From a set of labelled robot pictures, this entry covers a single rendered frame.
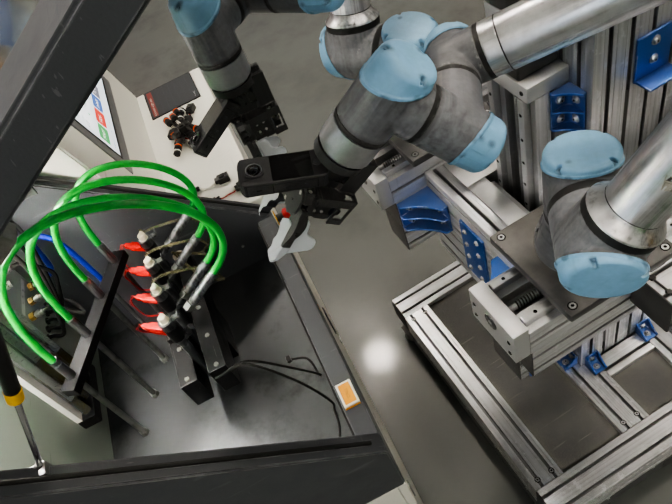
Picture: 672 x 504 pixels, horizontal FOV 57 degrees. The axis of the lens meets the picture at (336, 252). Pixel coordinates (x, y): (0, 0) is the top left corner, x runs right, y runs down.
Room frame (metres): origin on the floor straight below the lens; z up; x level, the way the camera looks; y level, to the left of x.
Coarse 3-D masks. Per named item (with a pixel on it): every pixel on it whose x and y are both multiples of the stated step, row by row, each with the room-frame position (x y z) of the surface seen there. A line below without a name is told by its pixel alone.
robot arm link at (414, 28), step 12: (408, 12) 1.14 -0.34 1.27; (420, 12) 1.13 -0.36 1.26; (384, 24) 1.13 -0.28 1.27; (396, 24) 1.12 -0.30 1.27; (408, 24) 1.11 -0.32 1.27; (420, 24) 1.09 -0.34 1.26; (432, 24) 1.08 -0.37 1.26; (384, 36) 1.10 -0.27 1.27; (396, 36) 1.08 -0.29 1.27; (408, 36) 1.07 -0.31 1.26; (420, 36) 1.06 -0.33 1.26; (372, 48) 1.12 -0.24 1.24; (420, 48) 1.04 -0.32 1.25
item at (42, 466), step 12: (0, 336) 0.45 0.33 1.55; (0, 348) 0.44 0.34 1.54; (0, 360) 0.44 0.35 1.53; (0, 372) 0.44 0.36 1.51; (12, 372) 0.45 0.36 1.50; (0, 384) 0.45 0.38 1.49; (12, 384) 0.44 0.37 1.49; (12, 396) 0.44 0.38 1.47; (24, 396) 0.45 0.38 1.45; (24, 420) 0.45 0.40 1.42; (24, 432) 0.45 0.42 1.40; (36, 456) 0.45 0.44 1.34; (36, 468) 0.45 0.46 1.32; (48, 468) 0.45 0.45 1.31
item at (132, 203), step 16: (80, 208) 0.77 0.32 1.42; (96, 208) 0.77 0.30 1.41; (112, 208) 0.77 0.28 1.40; (128, 208) 0.77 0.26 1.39; (144, 208) 0.77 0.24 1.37; (160, 208) 0.77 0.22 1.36; (176, 208) 0.78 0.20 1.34; (192, 208) 0.79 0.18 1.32; (48, 224) 0.77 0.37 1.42; (208, 224) 0.78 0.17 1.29; (224, 240) 0.78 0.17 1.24; (224, 256) 0.78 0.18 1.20; (0, 272) 0.76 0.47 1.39; (0, 288) 0.76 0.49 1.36; (0, 304) 0.76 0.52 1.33; (16, 320) 0.76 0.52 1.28; (48, 352) 0.76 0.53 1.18
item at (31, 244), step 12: (72, 204) 0.85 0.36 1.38; (84, 204) 0.85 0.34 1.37; (180, 204) 0.86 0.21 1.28; (48, 216) 0.85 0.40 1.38; (36, 240) 0.84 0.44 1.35; (216, 240) 0.86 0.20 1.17; (204, 264) 0.85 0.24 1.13; (36, 276) 0.84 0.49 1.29; (192, 276) 0.86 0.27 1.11; (192, 288) 0.85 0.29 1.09; (48, 300) 0.84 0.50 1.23; (60, 312) 0.84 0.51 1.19; (72, 324) 0.83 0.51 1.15; (84, 336) 0.84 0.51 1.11
